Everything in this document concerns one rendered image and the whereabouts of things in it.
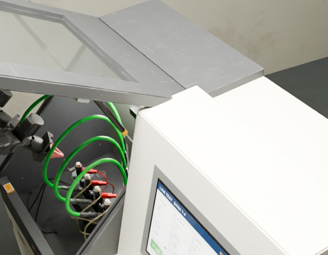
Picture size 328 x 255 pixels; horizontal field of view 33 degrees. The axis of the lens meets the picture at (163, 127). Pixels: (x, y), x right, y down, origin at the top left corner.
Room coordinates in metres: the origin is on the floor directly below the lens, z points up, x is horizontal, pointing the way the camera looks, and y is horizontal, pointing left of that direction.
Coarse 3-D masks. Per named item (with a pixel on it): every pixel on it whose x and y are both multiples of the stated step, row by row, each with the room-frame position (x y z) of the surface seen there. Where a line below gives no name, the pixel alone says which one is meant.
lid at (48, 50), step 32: (0, 0) 1.83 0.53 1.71; (0, 32) 1.53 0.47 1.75; (32, 32) 1.64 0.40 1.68; (64, 32) 1.76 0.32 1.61; (96, 32) 1.85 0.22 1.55; (0, 64) 1.23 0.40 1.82; (32, 64) 1.35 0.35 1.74; (64, 64) 1.43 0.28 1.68; (96, 64) 1.53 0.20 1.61; (128, 64) 1.59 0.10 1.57; (64, 96) 1.24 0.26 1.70; (96, 96) 1.28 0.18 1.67; (128, 96) 1.33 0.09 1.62; (160, 96) 1.38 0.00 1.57
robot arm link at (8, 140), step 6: (0, 132) 1.48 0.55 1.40; (6, 132) 1.50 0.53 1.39; (0, 138) 1.45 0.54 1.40; (6, 138) 1.47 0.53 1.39; (12, 138) 1.48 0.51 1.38; (0, 144) 1.43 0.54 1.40; (6, 144) 1.44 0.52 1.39; (12, 144) 1.45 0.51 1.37; (0, 150) 1.42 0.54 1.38; (6, 150) 1.44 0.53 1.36
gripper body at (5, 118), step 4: (0, 112) 1.69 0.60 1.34; (4, 112) 1.70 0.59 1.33; (0, 116) 1.68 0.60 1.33; (4, 116) 1.68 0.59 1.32; (8, 116) 1.69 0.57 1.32; (16, 116) 1.71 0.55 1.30; (0, 120) 1.67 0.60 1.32; (4, 120) 1.67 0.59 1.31; (8, 120) 1.67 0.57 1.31; (12, 120) 1.67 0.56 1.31; (0, 124) 1.66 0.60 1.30; (4, 124) 1.66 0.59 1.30; (8, 124) 1.64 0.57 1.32
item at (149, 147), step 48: (192, 96) 1.40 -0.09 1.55; (144, 144) 1.29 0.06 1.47; (192, 144) 1.18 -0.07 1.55; (240, 144) 1.16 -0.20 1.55; (144, 192) 1.24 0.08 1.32; (192, 192) 1.07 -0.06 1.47; (240, 192) 0.98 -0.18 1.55; (288, 192) 0.97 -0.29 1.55; (240, 240) 0.89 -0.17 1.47; (288, 240) 0.82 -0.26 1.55
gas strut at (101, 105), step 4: (100, 104) 1.32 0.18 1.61; (104, 104) 1.33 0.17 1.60; (100, 108) 1.32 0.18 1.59; (104, 108) 1.32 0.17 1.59; (104, 112) 1.33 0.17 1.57; (108, 112) 1.33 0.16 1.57; (108, 116) 1.33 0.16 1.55; (112, 116) 1.34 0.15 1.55; (112, 120) 1.34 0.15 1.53; (116, 120) 1.35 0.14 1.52; (116, 124) 1.34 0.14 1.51; (120, 124) 1.35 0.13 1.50; (120, 128) 1.35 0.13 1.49; (124, 128) 1.36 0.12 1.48; (120, 132) 1.36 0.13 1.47; (124, 132) 1.36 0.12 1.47; (128, 136) 1.37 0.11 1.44; (132, 140) 1.38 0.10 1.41
